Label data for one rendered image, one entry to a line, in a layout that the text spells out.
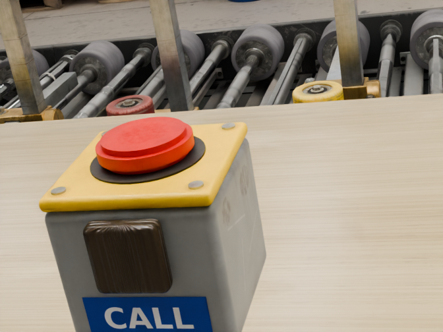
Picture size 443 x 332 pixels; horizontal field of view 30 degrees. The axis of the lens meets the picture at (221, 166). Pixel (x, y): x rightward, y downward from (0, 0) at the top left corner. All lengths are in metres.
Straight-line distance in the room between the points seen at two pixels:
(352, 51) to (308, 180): 0.45
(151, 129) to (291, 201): 0.66
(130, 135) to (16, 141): 1.04
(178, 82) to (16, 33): 0.32
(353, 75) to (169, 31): 0.33
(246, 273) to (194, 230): 0.05
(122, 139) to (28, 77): 1.29
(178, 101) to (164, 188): 1.22
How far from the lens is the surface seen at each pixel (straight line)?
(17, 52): 1.61
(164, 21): 1.48
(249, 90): 2.04
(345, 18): 1.42
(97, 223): 0.31
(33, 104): 1.64
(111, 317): 0.34
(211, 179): 0.31
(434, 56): 1.70
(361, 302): 0.80
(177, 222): 0.31
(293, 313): 0.79
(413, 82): 1.80
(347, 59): 1.44
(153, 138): 0.33
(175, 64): 1.50
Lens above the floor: 1.35
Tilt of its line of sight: 24 degrees down
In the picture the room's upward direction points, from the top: 10 degrees counter-clockwise
